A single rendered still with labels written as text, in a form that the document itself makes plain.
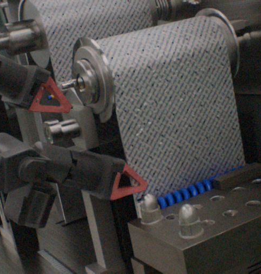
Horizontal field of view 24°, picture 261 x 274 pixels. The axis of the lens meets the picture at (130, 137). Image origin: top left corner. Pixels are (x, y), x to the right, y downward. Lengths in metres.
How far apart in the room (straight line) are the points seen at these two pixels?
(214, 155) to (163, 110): 0.14
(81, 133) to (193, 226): 0.28
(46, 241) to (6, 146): 0.50
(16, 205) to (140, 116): 0.25
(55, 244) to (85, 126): 0.36
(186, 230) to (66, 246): 0.46
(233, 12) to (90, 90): 0.36
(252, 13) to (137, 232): 0.47
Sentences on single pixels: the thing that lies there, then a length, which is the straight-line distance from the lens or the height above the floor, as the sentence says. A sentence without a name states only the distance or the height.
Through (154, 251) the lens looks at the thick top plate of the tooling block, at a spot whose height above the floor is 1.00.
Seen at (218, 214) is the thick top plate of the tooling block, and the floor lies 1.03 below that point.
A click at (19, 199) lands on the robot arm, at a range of 0.91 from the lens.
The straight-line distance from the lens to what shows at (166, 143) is 1.02.
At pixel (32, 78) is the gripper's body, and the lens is 0.94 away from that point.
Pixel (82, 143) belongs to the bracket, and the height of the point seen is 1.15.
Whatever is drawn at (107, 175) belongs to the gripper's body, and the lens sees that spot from 0.93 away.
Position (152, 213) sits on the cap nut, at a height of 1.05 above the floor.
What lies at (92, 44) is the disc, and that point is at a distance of 0.98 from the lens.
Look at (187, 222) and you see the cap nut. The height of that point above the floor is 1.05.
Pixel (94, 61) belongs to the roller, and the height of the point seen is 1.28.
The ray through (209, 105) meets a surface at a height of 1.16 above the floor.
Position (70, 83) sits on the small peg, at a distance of 1.02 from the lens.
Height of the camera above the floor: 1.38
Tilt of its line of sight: 13 degrees down
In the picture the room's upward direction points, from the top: 11 degrees counter-clockwise
